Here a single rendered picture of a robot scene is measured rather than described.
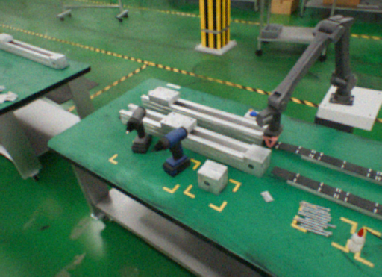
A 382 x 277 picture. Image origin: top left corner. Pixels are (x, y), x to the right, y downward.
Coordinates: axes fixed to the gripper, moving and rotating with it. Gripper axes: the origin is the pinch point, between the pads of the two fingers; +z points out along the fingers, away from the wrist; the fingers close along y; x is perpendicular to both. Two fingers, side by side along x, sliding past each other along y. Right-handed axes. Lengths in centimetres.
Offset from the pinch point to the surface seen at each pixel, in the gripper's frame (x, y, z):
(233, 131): -19.0, 5.2, -3.8
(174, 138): -30, 40, -19
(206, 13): -202, -255, 26
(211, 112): -37.1, -2.0, -5.5
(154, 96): -72, 6, -10
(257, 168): 2.7, 24.1, -3.4
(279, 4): -172, -463, 62
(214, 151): -19.4, 24.2, -3.5
